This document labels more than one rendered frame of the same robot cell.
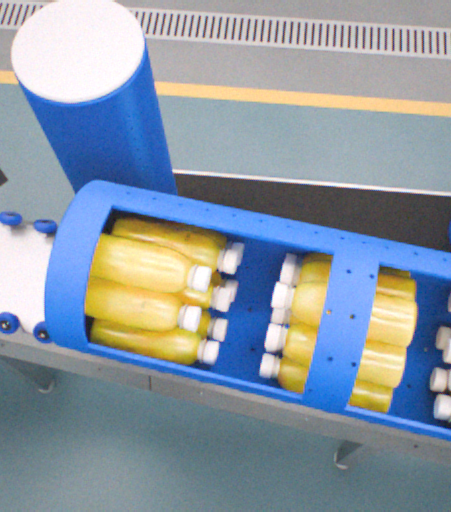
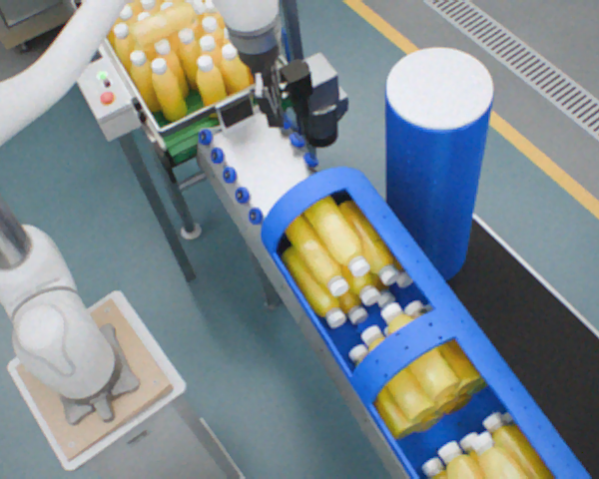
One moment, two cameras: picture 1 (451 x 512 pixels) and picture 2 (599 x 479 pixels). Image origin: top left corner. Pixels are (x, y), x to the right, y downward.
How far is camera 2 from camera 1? 77 cm
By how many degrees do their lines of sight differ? 24
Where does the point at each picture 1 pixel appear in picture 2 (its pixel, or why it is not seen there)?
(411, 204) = not seen: outside the picture
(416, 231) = not seen: outside the picture
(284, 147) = not seen: outside the picture
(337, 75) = not seen: outside the picture
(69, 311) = (277, 225)
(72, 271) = (294, 204)
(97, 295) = (300, 231)
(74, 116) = (400, 128)
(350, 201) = not seen: outside the picture
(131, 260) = (330, 225)
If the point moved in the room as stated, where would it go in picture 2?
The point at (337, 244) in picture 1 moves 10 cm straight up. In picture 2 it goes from (443, 307) to (447, 284)
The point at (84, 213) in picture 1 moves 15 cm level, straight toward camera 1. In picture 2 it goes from (327, 180) to (305, 238)
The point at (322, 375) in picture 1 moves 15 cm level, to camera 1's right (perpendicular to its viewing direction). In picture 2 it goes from (366, 368) to (427, 417)
